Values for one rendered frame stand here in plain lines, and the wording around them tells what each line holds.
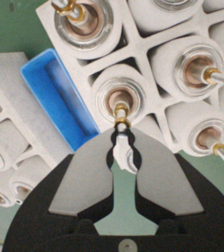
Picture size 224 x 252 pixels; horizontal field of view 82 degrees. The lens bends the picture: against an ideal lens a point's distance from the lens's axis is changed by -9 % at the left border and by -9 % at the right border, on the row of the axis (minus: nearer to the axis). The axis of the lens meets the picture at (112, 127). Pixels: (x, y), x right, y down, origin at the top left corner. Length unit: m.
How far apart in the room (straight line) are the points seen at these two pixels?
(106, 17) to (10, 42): 0.41
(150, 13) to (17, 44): 0.43
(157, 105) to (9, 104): 0.32
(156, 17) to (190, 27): 0.10
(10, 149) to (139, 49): 0.33
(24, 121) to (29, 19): 0.30
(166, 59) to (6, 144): 0.35
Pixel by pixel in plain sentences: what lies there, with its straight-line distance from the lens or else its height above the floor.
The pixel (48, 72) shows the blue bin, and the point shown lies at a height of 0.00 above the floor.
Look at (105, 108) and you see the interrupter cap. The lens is 0.21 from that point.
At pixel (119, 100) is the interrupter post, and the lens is 0.19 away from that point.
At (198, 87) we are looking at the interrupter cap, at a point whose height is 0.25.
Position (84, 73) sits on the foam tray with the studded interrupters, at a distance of 0.28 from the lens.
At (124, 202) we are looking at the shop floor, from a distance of 0.83.
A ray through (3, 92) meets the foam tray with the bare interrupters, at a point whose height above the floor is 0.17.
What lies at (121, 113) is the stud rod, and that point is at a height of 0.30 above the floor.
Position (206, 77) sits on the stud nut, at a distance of 0.20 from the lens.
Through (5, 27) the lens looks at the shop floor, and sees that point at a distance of 0.58.
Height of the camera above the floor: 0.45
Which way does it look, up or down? 62 degrees down
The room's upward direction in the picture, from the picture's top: 176 degrees counter-clockwise
